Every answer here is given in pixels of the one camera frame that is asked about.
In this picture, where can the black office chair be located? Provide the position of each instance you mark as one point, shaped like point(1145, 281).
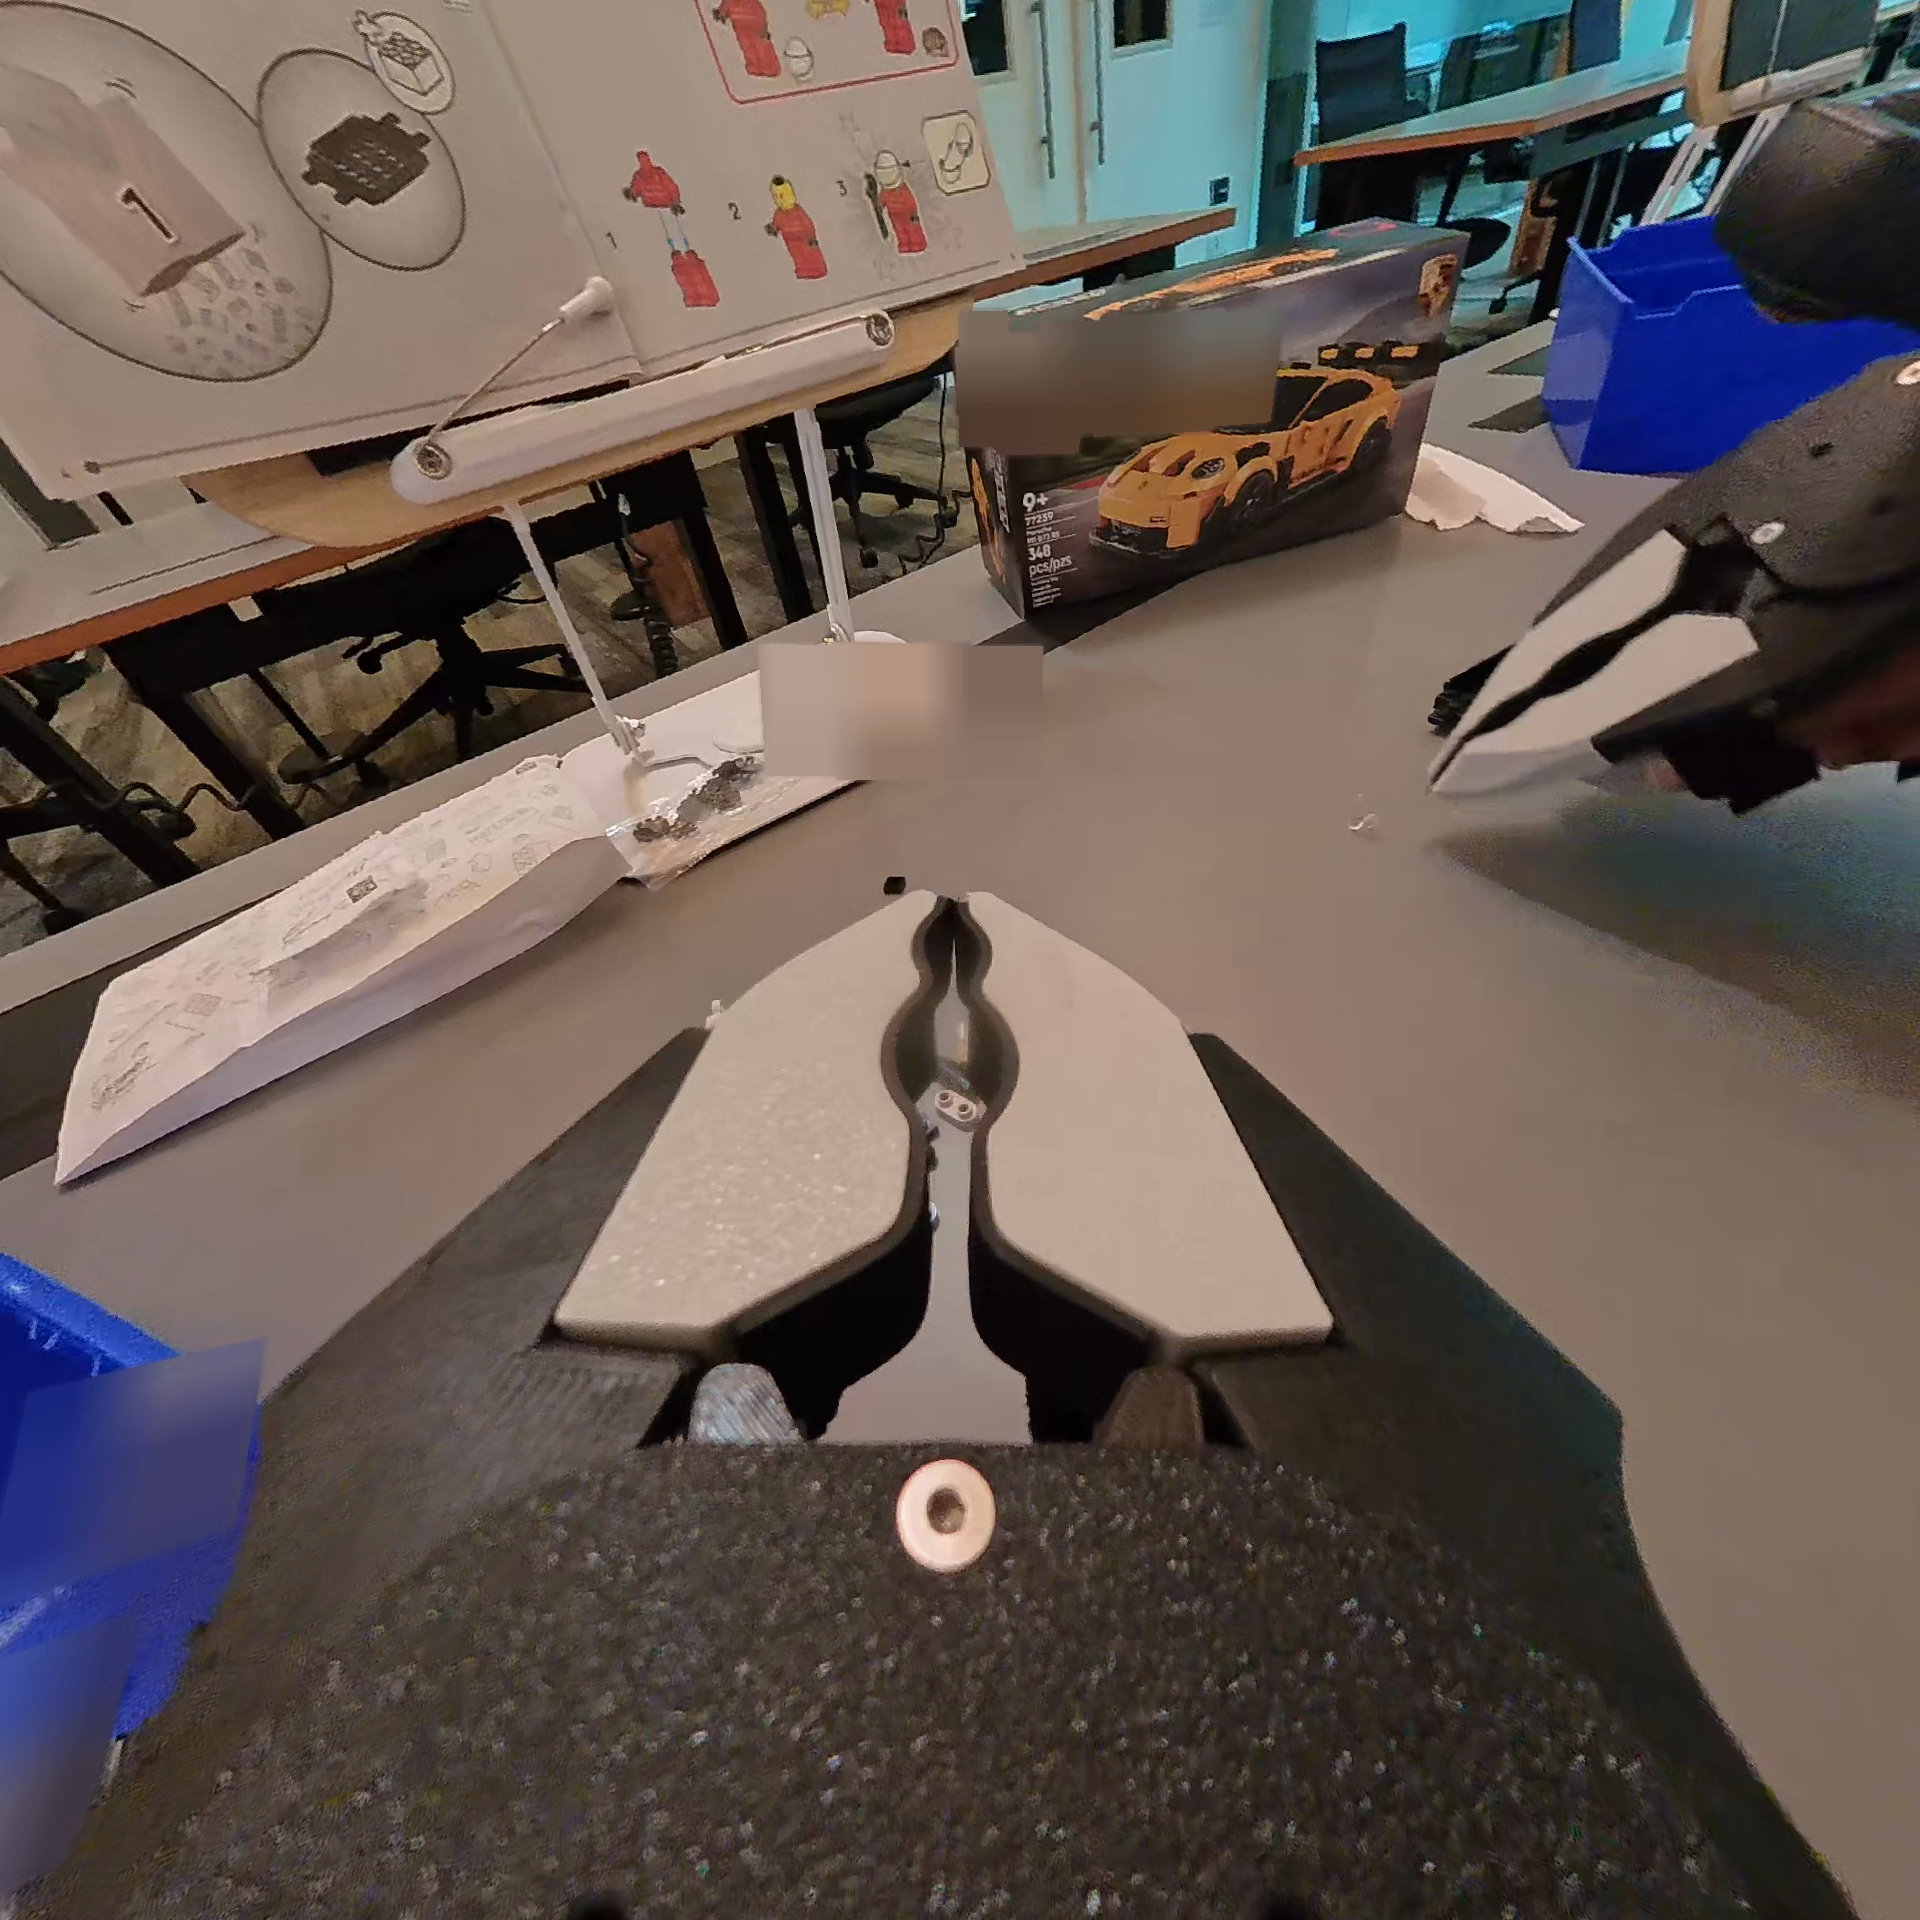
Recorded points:
point(886, 450)
point(375, 629)

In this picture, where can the toy instruction booklet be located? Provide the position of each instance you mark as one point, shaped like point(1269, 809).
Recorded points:
point(494, 224)

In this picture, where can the blue plastic crate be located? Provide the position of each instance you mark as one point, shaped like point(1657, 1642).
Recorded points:
point(1635, 360)

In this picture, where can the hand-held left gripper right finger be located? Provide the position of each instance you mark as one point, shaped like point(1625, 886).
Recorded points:
point(1141, 1185)

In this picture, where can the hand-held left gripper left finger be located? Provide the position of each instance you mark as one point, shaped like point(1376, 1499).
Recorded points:
point(750, 1185)

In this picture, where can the pile of small toy bricks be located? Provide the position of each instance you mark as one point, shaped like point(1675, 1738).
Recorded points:
point(960, 1107)

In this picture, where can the black toy car box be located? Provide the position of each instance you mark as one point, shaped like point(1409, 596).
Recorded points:
point(1201, 493)

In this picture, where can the blue plastic bin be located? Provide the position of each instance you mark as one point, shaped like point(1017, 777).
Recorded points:
point(75, 1499)

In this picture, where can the grey top table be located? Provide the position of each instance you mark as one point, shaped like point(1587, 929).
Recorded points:
point(1485, 118)

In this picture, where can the grey desk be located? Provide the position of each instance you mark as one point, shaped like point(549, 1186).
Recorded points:
point(1349, 1049)

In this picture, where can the clear bag of small parts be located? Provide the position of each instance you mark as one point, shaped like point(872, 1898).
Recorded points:
point(691, 818)

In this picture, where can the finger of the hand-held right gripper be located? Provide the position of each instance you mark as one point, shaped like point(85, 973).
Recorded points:
point(1606, 600)
point(1621, 691)

